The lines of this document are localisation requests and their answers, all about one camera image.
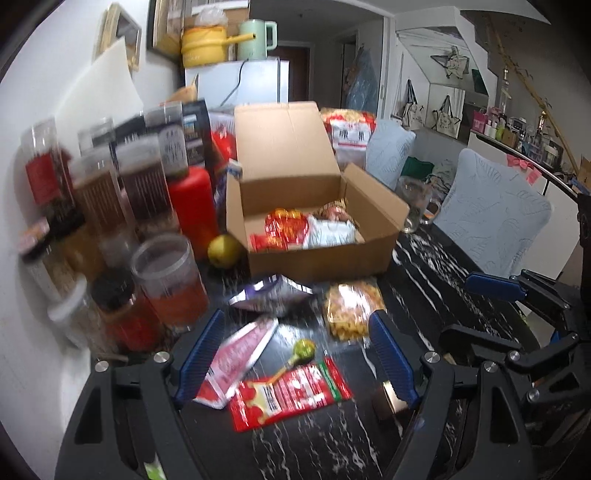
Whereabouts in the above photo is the clear-wrapped waffle packet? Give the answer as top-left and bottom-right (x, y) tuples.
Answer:
(323, 281), (386, 342)

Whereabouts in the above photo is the white patterned packet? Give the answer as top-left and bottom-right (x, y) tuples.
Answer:
(307, 217), (365, 247)

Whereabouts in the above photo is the black cable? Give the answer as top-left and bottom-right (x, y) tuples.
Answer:
(217, 60), (247, 109)

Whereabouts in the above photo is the white green label jar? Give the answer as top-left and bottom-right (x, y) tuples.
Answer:
(144, 104), (190, 178)

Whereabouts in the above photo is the red gold foil packet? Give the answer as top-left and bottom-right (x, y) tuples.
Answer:
(252, 208), (310, 252)

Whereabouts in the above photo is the brown coffee packet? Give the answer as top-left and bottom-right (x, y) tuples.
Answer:
(323, 200), (358, 222)

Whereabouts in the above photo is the brown cardboard box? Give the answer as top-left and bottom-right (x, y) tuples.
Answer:
(225, 102), (411, 283)

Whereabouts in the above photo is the tall red label jar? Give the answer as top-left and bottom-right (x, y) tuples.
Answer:
(21, 117), (75, 208)

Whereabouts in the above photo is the black pouch bag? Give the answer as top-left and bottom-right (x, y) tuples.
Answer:
(182, 99), (213, 169)

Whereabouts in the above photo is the clear plastic jar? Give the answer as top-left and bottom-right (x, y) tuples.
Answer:
(99, 226), (139, 273)

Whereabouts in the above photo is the red white nut bag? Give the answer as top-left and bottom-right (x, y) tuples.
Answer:
(321, 107), (377, 171)

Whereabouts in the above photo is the small black lid red jar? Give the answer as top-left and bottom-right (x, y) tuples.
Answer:
(90, 270), (162, 354)

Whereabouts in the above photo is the green lollipop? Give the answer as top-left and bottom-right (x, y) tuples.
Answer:
(265, 339), (317, 386)

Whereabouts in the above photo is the blue plastic bag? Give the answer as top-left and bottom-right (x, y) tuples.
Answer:
(344, 46), (384, 114)

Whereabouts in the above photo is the black packet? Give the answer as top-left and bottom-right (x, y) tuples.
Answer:
(113, 115), (153, 144)

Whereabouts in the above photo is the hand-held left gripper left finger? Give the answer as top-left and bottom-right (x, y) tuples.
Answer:
(54, 309), (227, 480)

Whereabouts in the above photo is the yellow green fruit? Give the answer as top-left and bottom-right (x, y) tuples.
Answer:
(207, 234), (243, 268)

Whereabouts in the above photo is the row of bottles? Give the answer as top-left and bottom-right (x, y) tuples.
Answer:
(471, 106), (564, 167)

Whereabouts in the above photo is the orange packet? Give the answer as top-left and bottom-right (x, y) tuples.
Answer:
(166, 76), (199, 104)

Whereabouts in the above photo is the yellow pot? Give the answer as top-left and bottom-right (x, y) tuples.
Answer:
(181, 26), (241, 68)

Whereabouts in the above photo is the dark label jar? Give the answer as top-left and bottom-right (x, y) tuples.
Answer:
(115, 136), (174, 222)

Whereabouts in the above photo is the white tote bag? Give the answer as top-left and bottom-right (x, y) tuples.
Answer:
(401, 79), (426, 130)

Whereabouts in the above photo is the small white blue packet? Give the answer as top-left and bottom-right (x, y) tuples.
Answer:
(217, 159), (243, 208)

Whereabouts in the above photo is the clear white lid jar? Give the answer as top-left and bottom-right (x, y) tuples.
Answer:
(78, 117), (116, 158)

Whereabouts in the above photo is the large white lid nut jar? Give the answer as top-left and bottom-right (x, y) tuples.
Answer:
(48, 277), (107, 352)

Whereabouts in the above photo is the brown label jar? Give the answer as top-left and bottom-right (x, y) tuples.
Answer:
(69, 148), (125, 232)

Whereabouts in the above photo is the small brown box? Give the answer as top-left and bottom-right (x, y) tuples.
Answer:
(373, 381), (409, 421)

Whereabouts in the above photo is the white board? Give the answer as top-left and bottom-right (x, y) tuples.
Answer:
(48, 38), (145, 139)

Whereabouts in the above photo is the white plastic bag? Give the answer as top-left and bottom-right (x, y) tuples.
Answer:
(194, 6), (229, 28)

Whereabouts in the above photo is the purple snack packet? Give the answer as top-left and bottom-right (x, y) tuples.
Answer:
(229, 274), (315, 317)

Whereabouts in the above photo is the green bag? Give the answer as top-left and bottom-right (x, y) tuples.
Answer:
(406, 157), (435, 178)

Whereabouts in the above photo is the red snack packet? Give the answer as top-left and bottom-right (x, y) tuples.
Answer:
(229, 357), (354, 432)

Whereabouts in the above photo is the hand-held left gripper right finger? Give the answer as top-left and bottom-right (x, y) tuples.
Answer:
(369, 311), (532, 480)

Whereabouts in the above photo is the white fridge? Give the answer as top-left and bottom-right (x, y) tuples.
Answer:
(185, 58), (290, 112)

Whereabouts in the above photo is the glass mug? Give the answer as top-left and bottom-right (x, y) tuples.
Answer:
(398, 176), (441, 234)

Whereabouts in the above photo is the large dark picture frame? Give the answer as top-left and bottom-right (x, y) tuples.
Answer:
(148, 0), (185, 61)

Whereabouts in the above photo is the large light blue chair cushion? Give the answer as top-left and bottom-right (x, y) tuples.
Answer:
(434, 148), (552, 278)

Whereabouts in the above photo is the small yellow picture frame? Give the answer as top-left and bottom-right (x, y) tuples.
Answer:
(95, 2), (141, 72)

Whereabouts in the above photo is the green kettle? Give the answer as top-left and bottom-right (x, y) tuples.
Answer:
(238, 18), (278, 61)

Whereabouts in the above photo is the red canister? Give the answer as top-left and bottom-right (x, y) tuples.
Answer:
(167, 166), (220, 261)

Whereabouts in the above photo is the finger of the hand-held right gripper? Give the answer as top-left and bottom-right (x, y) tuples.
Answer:
(438, 323), (578, 370)
(465, 270), (580, 319)

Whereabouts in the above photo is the pink red stick packet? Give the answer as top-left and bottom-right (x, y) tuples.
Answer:
(194, 318), (280, 409)

